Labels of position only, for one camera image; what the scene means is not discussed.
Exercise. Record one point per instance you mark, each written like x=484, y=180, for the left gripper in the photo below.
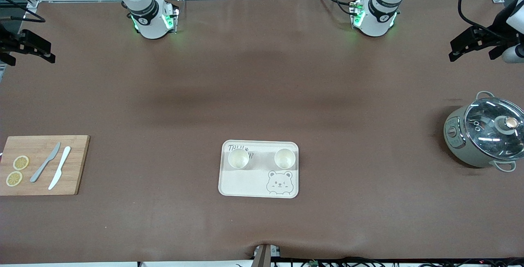
x=496, y=24

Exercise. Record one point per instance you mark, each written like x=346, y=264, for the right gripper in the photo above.
x=5, y=42

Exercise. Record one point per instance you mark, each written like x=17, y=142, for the white IKEA cup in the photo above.
x=238, y=159
x=285, y=158

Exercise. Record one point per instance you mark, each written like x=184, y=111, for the glass pot lid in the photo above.
x=491, y=127

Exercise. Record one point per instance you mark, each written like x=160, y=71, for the green electric cooking pot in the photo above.
x=462, y=150

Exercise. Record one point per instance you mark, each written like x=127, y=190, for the lemon slice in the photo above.
x=21, y=163
x=14, y=178

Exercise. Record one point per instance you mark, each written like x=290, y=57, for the grey plastic knife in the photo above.
x=43, y=166

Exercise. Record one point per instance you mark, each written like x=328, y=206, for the white plastic knife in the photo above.
x=61, y=164

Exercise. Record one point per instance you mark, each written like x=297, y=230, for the wooden cutting board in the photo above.
x=77, y=164

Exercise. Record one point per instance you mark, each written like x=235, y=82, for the brown table cover mat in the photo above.
x=262, y=95

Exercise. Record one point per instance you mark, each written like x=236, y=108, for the cream tray with bear print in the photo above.
x=245, y=185

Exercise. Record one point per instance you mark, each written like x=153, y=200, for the grey metal bracket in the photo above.
x=264, y=256

